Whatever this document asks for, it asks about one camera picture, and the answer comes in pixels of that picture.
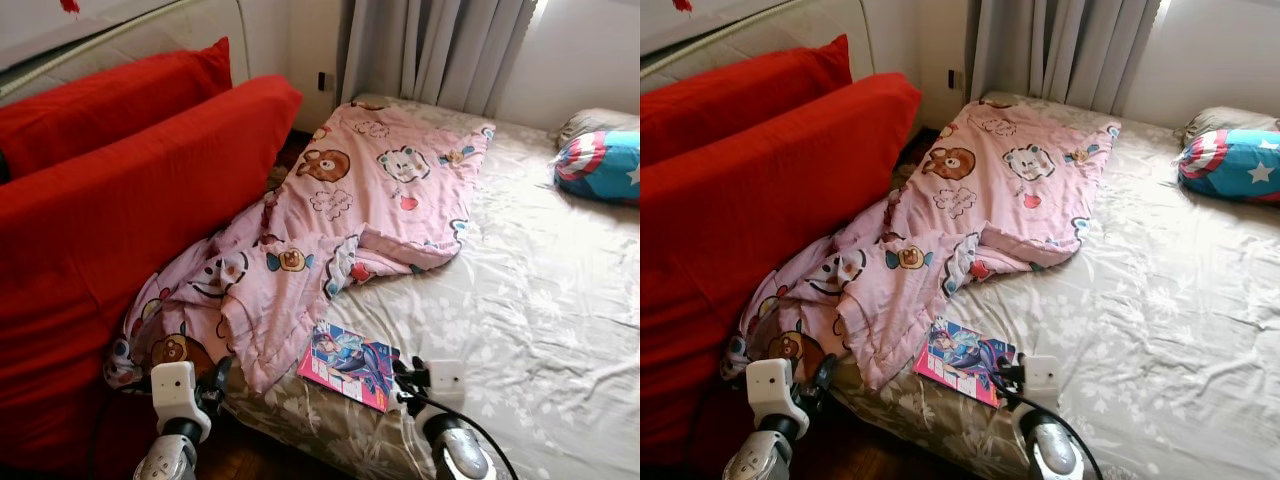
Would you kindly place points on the colourful comic book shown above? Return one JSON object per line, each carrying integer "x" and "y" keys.
{"x": 960, "y": 362}
{"x": 345, "y": 365}

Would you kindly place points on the pink cartoon bear blanket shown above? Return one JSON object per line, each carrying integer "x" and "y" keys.
{"x": 1000, "y": 180}
{"x": 380, "y": 180}

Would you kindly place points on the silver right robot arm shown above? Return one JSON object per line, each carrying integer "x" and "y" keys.
{"x": 1050, "y": 455}
{"x": 460, "y": 455}

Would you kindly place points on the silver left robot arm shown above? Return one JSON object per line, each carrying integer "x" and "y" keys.
{"x": 165, "y": 460}
{"x": 760, "y": 460}

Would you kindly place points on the bed with beige floral sheet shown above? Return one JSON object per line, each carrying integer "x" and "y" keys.
{"x": 1160, "y": 300}
{"x": 530, "y": 300}

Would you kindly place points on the large red cushion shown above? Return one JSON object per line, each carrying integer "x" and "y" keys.
{"x": 100, "y": 250}
{"x": 740, "y": 250}

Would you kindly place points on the thin red cushion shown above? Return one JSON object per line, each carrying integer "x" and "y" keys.
{"x": 100, "y": 105}
{"x": 730, "y": 100}

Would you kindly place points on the star and stripes bolster pillow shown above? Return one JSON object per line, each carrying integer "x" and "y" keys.
{"x": 1235, "y": 165}
{"x": 605, "y": 165}

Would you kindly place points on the small beige floral pillow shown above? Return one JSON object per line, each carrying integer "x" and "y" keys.
{"x": 600, "y": 120}
{"x": 1225, "y": 118}

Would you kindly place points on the grey pleated curtain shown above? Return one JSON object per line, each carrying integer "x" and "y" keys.
{"x": 1060, "y": 50}
{"x": 430, "y": 50}

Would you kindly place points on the white padded headboard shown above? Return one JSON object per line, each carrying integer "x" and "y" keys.
{"x": 120, "y": 40}
{"x": 760, "y": 35}

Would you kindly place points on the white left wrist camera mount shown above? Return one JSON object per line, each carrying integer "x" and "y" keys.
{"x": 172, "y": 392}
{"x": 770, "y": 388}

